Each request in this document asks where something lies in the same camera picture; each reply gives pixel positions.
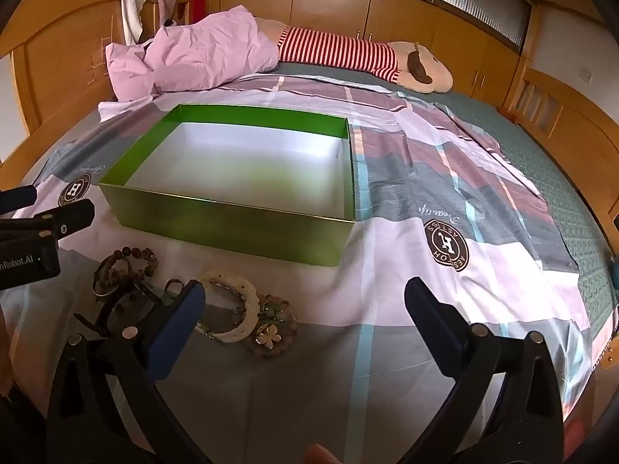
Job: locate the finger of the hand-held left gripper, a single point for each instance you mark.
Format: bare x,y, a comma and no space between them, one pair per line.
17,199
72,215

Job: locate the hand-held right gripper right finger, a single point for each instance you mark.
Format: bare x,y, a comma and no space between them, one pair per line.
433,321

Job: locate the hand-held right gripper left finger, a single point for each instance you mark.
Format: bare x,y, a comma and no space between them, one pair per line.
176,333

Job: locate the metal bangle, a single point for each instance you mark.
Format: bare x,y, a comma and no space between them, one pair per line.
103,291

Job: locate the green cardboard box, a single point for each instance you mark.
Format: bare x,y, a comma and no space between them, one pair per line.
232,225

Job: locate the person's right hand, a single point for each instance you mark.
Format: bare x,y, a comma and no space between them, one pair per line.
321,453

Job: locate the wooden headboard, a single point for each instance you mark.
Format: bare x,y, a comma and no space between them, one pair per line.
48,58

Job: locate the teal bed mat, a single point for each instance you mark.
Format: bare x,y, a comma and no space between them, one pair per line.
532,154

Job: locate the pink quilt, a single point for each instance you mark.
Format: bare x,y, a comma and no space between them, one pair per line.
203,48

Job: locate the white hanging garment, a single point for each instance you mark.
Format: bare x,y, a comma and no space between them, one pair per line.
133,5

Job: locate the wooden footboard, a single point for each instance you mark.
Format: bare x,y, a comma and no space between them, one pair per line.
580,130

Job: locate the plush toy with striped shirt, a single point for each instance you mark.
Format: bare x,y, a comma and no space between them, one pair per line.
348,51

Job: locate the frosted glass window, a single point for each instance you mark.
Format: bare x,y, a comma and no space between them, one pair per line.
483,12

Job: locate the white wall socket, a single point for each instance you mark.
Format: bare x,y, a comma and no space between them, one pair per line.
585,76

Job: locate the wooden wall cabinets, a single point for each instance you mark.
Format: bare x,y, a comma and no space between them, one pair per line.
329,5

